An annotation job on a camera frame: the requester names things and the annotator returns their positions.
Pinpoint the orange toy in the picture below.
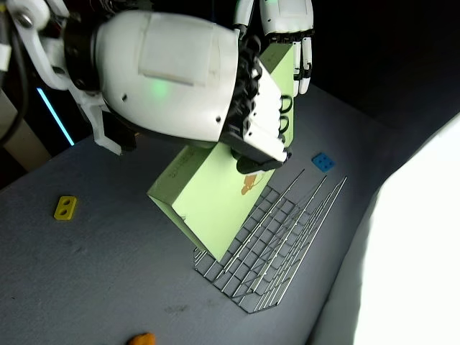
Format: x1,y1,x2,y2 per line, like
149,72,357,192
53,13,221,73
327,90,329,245
129,332,157,345

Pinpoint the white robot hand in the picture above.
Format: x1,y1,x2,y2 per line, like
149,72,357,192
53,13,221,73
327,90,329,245
232,0,315,97
93,9,294,175

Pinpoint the cyan light strip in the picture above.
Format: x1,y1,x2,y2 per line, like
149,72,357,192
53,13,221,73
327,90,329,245
35,87,75,147

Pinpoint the wire dish rack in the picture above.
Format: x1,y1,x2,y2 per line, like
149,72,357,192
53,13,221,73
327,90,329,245
193,168,349,315

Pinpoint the light green box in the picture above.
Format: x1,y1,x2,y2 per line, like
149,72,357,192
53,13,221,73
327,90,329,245
146,42,296,262

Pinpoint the yellow two-hole block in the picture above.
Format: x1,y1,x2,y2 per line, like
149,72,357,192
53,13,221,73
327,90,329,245
53,195,78,221

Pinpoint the blue block with holes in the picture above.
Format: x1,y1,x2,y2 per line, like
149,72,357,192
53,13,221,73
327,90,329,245
310,152,336,174

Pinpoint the beige post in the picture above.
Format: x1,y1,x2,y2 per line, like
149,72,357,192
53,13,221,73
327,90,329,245
0,89,52,173

